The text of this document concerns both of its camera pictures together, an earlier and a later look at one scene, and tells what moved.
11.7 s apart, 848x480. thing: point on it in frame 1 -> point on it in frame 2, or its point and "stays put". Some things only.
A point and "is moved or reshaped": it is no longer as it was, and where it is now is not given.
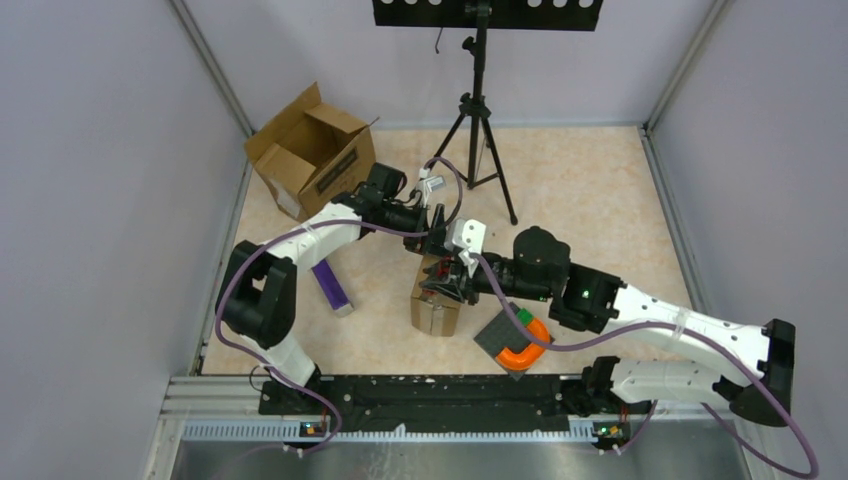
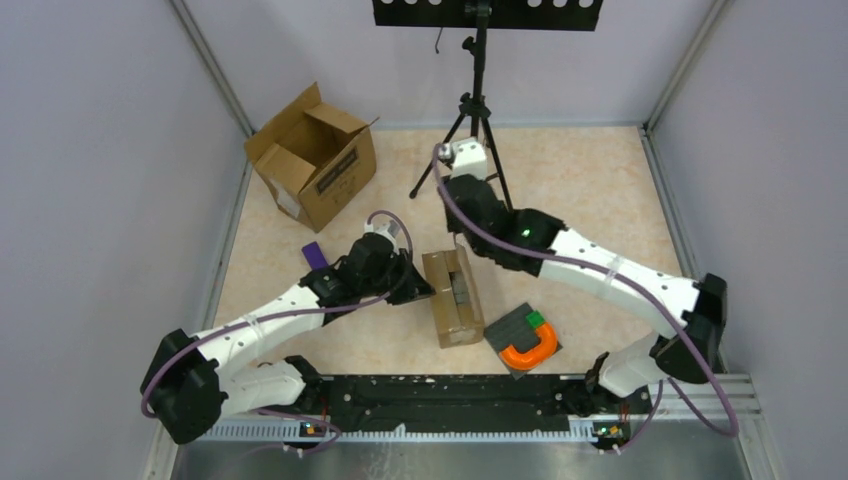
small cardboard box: x=430 y=312 is moved or reshaped
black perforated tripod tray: x=504 y=15 stays put
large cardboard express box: x=313 y=154 stays put
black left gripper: x=433 y=242 -> x=413 y=286
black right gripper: x=450 y=276 -> x=453 y=226
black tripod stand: x=474 y=105 stays put
